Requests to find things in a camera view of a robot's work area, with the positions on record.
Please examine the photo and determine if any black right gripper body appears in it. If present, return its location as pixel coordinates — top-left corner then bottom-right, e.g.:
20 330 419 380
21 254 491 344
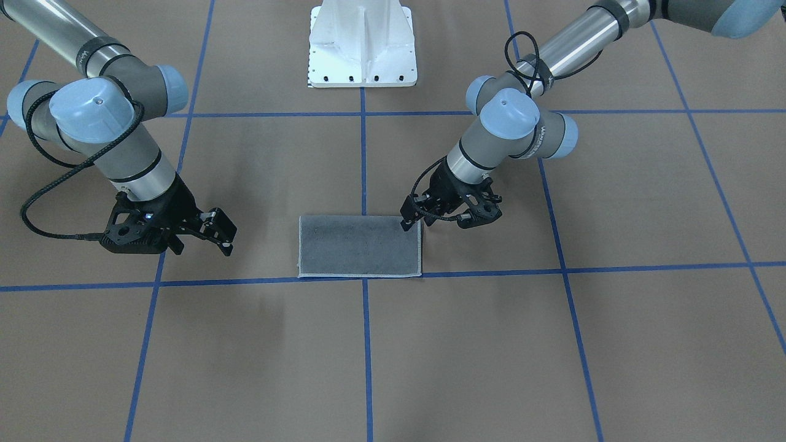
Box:
154 173 200 254

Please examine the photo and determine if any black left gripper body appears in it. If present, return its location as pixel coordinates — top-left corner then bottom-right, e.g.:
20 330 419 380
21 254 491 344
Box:
418 157 468 223

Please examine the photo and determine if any pink towel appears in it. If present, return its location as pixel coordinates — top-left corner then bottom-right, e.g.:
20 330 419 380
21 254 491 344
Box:
298 215 423 279

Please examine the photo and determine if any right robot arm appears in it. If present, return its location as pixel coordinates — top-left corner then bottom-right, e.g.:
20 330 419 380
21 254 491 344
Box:
2 1 238 256

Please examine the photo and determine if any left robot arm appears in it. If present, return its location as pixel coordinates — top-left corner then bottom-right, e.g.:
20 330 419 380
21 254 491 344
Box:
400 1 784 230

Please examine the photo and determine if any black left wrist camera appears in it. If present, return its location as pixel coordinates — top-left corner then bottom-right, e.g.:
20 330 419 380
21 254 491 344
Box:
457 176 502 229

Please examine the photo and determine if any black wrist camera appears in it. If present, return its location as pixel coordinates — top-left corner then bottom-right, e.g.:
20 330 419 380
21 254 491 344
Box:
457 176 502 229
98 191 169 254

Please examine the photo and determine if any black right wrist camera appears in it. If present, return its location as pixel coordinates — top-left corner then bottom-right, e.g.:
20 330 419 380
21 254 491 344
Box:
98 191 169 254

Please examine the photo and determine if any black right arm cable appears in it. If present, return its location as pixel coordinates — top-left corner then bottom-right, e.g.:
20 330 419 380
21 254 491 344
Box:
20 91 146 241

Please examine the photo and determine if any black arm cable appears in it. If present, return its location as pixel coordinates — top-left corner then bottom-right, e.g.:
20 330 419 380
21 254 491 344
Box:
408 31 605 223
20 91 146 241

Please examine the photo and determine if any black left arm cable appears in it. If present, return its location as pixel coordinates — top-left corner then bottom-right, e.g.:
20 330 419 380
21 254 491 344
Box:
408 31 605 223

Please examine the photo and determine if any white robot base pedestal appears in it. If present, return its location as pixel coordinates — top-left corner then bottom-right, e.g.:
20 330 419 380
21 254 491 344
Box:
307 1 418 88

